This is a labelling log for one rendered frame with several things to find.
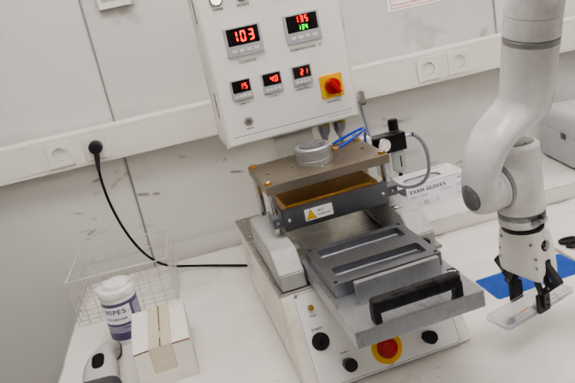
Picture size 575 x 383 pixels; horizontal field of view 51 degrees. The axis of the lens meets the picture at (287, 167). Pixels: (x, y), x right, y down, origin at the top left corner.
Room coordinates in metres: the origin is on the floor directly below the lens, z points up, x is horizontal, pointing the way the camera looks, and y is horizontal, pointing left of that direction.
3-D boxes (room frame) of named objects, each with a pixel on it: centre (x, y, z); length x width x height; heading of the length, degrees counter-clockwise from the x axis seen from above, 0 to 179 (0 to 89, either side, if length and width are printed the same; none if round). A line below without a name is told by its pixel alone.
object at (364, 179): (1.27, -0.07, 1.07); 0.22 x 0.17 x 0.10; 102
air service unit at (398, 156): (1.44, -0.25, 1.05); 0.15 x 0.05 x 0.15; 102
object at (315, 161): (1.30, -0.08, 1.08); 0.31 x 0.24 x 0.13; 102
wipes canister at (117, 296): (1.33, 0.46, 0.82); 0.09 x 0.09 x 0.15
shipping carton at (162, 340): (1.19, 0.34, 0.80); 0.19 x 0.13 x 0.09; 8
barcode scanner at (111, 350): (1.17, 0.48, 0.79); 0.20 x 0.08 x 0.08; 8
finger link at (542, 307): (0.99, -0.42, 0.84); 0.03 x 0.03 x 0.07; 26
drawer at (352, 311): (0.97, -0.13, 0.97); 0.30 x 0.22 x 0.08; 12
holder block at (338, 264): (1.01, -0.12, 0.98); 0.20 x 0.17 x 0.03; 102
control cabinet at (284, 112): (1.44, -0.03, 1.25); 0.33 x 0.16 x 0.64; 102
